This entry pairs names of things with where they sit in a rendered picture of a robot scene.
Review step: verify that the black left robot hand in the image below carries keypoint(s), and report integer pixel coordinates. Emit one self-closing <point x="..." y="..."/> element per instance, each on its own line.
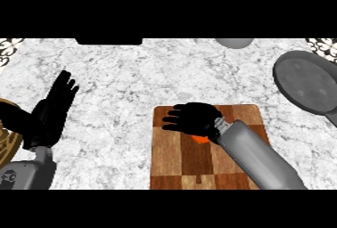
<point x="52" y="112"/>

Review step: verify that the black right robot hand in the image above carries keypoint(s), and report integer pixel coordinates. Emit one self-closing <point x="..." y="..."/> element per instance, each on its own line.
<point x="197" y="118"/>

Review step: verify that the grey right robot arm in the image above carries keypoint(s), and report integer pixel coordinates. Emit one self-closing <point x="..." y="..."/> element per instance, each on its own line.
<point x="255" y="154"/>

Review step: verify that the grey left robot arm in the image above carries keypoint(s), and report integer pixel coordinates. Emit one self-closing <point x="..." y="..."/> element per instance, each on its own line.
<point x="30" y="172"/>

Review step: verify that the orange squash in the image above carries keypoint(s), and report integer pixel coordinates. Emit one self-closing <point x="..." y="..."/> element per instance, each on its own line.
<point x="201" y="139"/>

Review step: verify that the brown wooden cutting board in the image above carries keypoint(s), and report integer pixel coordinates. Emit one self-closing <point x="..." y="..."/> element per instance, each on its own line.
<point x="193" y="160"/>

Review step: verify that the dark grey pan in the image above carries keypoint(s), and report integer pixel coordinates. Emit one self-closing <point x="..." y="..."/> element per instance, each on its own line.
<point x="309" y="86"/>

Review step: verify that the brown wicker basket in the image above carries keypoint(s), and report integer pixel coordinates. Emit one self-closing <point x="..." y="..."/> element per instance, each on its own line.
<point x="9" y="139"/>

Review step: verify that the grey round object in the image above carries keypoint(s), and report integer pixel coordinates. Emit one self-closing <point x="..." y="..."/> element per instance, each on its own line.
<point x="234" y="43"/>

